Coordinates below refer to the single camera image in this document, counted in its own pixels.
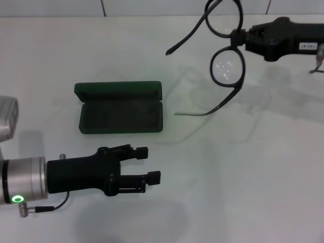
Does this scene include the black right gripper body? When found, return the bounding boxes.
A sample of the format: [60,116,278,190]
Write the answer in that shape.
[245,17,324,62]

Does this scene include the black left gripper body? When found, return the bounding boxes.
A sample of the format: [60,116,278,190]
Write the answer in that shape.
[47,147,123,197]

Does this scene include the black glasses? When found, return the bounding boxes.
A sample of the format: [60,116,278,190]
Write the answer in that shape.
[166,0,246,118]

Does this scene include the green glasses case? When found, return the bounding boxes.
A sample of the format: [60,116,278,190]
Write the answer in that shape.
[74,80,163,135]

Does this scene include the right arm connector cable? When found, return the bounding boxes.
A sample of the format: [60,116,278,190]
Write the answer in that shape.
[308,44,324,74]

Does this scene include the arm connector cable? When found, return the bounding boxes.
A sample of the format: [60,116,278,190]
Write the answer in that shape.
[308,44,324,74]
[17,191,70,218]

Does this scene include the left arm connector cable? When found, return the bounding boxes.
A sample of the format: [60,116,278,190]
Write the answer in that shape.
[17,191,70,218]

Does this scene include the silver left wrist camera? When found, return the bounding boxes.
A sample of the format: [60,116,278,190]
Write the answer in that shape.
[0,96,19,140]

